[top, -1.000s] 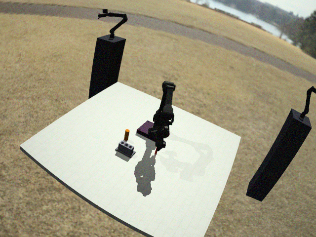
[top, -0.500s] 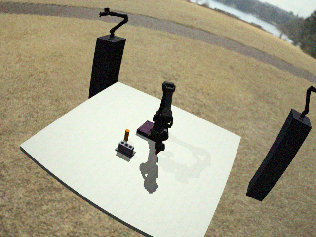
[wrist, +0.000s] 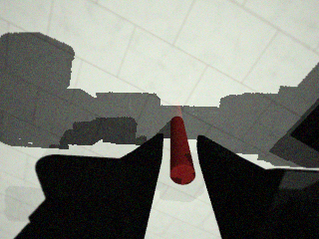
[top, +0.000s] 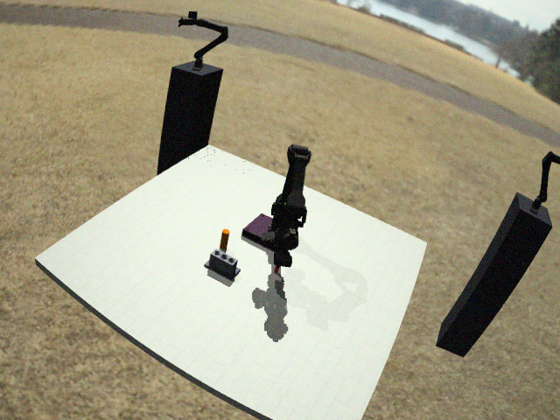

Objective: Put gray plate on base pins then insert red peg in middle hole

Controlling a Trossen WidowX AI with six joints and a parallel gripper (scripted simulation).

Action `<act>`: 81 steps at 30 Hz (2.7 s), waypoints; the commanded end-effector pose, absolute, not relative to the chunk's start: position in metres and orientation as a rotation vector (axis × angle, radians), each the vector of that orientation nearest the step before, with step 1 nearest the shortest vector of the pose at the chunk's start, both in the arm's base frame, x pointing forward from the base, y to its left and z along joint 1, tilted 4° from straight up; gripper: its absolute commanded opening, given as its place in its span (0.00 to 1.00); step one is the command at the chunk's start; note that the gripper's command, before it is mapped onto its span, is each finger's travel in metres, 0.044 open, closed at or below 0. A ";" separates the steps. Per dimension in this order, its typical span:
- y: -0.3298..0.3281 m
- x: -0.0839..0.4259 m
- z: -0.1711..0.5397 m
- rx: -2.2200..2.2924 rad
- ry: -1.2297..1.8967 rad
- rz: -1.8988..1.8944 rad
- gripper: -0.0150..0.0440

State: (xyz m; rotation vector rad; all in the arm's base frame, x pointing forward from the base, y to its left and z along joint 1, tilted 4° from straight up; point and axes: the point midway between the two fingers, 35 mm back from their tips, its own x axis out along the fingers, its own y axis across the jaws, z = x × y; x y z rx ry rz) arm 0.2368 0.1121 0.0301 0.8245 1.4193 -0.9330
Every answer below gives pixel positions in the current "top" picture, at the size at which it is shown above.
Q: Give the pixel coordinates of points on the brown cylinder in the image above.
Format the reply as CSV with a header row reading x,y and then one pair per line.
x,y
224,239

